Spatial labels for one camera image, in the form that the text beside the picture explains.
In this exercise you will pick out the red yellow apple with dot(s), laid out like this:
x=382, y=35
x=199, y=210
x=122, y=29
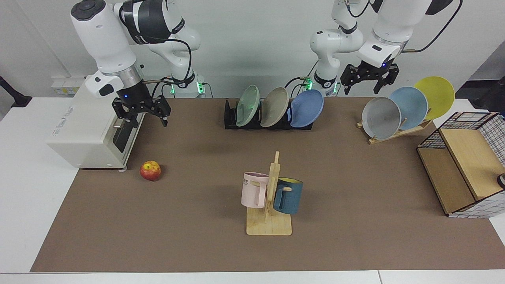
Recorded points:
x=150, y=170

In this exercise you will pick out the grey plate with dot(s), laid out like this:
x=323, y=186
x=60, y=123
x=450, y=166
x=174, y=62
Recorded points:
x=380, y=118

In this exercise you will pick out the light blue plate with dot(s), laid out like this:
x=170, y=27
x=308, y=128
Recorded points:
x=412, y=104

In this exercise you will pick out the wooden plate rack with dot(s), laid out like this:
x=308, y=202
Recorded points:
x=394, y=135

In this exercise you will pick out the yellow plate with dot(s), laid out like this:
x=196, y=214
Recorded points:
x=438, y=94

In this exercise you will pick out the black dish rack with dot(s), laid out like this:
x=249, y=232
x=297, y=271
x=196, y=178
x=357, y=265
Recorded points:
x=230, y=118

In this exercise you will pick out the beige plate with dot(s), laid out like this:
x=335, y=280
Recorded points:
x=275, y=105

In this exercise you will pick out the green plate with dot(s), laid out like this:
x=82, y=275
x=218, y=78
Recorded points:
x=248, y=104

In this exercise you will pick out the pale toaster oven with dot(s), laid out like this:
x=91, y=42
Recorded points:
x=86, y=130

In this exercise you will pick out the pink cup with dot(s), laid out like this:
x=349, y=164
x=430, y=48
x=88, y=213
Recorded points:
x=252, y=191

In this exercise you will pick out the dark background object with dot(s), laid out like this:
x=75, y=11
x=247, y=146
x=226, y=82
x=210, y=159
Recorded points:
x=493, y=94

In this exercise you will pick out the dark blue cup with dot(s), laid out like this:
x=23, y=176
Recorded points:
x=292, y=195

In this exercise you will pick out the brown table cloth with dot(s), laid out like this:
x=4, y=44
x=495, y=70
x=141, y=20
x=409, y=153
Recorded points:
x=197, y=236

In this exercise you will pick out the black background object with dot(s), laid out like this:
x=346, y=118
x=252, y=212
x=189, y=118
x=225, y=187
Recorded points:
x=14, y=96

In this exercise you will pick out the wooden cup stand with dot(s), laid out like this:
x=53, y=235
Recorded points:
x=268, y=225

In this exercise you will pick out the white wall socket strip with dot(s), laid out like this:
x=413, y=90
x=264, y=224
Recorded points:
x=67, y=86

